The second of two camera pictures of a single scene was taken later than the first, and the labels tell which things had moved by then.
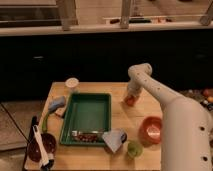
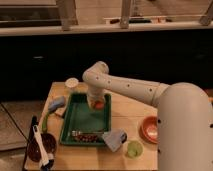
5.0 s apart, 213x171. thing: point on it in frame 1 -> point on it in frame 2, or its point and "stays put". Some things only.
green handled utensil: (44, 123) stays put
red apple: (130, 100) -> (99, 105)
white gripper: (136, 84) -> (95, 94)
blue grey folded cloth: (113, 138) stays put
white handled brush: (46, 162) stays put
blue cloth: (56, 102) stays put
